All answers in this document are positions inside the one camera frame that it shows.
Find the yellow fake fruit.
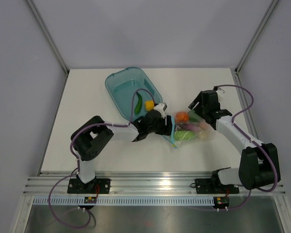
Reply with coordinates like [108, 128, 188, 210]
[145, 100, 155, 112]

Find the green fake chili pepper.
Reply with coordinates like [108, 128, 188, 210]
[134, 92, 143, 115]

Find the clear zip top bag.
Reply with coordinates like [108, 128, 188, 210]
[163, 110, 213, 148]

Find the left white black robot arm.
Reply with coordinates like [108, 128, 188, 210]
[67, 110, 175, 194]

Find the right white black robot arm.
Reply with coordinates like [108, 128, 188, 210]
[189, 89, 281, 192]

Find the green fake bell pepper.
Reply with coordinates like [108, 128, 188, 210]
[188, 110, 202, 122]

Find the orange fake fruit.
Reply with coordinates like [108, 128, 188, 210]
[175, 111, 189, 124]

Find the purple fake eggplant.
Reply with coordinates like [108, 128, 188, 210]
[177, 124, 202, 132]

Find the cream fake garlic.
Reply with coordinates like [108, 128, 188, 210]
[197, 130, 209, 140]

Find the light green fake vegetable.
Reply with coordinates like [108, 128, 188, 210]
[174, 131, 195, 141]

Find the teal transparent plastic bin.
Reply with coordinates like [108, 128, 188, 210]
[105, 67, 162, 120]

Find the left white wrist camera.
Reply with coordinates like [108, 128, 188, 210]
[154, 103, 167, 118]

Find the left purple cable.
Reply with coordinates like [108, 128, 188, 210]
[48, 88, 158, 229]

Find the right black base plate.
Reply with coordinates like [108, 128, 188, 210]
[194, 178, 240, 194]

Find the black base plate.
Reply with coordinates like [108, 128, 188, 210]
[67, 178, 111, 194]
[194, 178, 240, 194]

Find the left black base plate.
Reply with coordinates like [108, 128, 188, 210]
[67, 178, 111, 194]

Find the left aluminium frame post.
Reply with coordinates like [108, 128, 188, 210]
[25, 0, 69, 77]

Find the aluminium frame post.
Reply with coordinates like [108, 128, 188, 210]
[235, 0, 281, 75]
[25, 0, 69, 77]

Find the right aluminium frame post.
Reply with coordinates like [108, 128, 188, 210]
[235, 0, 281, 75]

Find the aluminium mounting rail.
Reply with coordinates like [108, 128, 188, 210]
[23, 171, 287, 197]

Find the white slotted cable duct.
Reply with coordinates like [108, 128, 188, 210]
[33, 196, 214, 206]

